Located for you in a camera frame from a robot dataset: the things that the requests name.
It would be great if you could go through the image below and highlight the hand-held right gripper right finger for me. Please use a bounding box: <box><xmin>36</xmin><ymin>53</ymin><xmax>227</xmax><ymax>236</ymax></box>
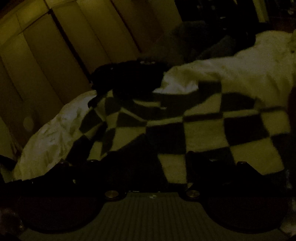
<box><xmin>184</xmin><ymin>151</ymin><xmax>288</xmax><ymax>200</ymax></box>

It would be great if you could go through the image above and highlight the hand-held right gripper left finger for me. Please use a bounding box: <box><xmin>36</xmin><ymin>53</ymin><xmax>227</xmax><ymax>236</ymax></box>
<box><xmin>20</xmin><ymin>158</ymin><xmax>126</xmax><ymax>200</ymax></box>

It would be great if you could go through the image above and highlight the checkered knit sweater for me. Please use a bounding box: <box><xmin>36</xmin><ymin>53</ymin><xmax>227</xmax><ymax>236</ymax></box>
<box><xmin>66</xmin><ymin>80</ymin><xmax>292</xmax><ymax>186</ymax></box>

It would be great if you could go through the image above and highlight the black cloth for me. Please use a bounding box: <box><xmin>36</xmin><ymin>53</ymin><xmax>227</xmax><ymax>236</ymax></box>
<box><xmin>90</xmin><ymin>60</ymin><xmax>168</xmax><ymax>99</ymax></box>

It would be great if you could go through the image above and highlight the floral white quilt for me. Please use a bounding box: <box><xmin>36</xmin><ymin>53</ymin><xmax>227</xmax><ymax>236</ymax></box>
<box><xmin>13</xmin><ymin>30</ymin><xmax>296</xmax><ymax>181</ymax></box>

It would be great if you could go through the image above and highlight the grey cloth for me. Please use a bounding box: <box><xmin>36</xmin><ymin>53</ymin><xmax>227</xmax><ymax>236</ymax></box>
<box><xmin>139</xmin><ymin>20</ymin><xmax>256</xmax><ymax>64</ymax></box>

